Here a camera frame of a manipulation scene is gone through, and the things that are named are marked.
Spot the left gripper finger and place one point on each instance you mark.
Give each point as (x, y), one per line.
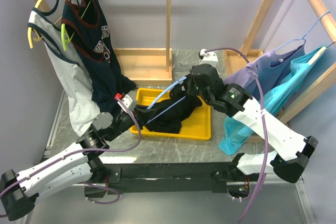
(143, 118)
(143, 111)

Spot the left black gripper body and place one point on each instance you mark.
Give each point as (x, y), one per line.
(123, 123)

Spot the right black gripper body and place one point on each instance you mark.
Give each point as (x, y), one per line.
(193, 89)

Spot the light blue hanger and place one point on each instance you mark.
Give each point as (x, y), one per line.
(162, 94)

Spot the black tank top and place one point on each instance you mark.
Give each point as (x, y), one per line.
(169, 113)

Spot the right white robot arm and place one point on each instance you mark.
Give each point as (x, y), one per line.
(292, 150)

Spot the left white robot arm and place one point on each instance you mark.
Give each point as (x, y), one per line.
(78, 163)

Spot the white tank top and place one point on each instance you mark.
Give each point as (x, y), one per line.
(68, 66)

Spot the green hanger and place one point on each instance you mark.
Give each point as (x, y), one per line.
(71, 17)

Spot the navy jersey tank top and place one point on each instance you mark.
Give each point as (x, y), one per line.
(92, 42)

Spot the wooden hanger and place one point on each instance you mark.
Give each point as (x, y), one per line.
(319, 53)

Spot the left wooden clothes rack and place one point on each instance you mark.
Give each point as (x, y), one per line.
(144, 66)

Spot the yellow plastic tray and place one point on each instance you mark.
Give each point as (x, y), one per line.
(196, 127)

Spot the cyan shirt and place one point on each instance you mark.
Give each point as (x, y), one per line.
(278, 96)

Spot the purple blue shirt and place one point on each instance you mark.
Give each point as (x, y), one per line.
(271, 68)

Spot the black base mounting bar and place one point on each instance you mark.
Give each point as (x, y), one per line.
(170, 177)

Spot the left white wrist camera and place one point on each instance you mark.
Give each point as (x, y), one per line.
(125, 102)

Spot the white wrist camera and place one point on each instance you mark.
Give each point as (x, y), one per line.
(125, 102)
(210, 58)

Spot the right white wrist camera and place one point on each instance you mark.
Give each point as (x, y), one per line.
(210, 58)

